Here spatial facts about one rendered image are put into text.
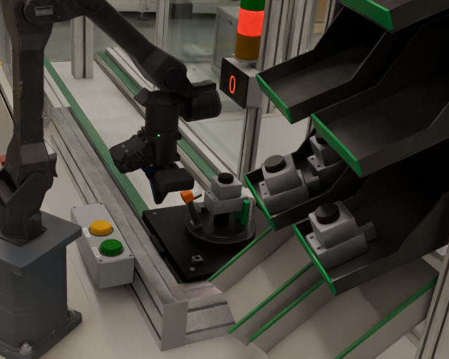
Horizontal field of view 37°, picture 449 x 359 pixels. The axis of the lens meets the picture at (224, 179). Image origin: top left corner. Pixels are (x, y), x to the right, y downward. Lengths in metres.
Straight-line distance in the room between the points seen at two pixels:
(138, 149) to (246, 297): 0.30
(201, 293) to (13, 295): 0.31
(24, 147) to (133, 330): 0.40
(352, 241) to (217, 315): 0.43
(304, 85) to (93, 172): 0.73
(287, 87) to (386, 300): 0.32
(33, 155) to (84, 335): 0.36
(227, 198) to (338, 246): 0.46
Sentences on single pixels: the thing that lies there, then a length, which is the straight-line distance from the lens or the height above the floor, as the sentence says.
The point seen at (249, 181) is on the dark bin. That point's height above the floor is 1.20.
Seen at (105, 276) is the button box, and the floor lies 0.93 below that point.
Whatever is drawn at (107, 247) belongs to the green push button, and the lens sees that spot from 1.25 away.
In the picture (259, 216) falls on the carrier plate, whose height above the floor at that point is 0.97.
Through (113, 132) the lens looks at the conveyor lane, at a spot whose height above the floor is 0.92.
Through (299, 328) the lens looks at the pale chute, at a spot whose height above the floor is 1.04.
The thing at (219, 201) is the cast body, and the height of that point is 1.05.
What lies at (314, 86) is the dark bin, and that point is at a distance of 0.91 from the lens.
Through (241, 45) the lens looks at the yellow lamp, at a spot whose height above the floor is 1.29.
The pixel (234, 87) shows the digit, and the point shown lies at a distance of 1.40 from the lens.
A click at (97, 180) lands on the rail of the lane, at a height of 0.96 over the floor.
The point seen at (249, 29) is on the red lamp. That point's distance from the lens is 1.36.
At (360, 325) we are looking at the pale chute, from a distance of 0.94.
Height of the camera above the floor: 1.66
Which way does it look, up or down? 27 degrees down
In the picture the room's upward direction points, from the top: 6 degrees clockwise
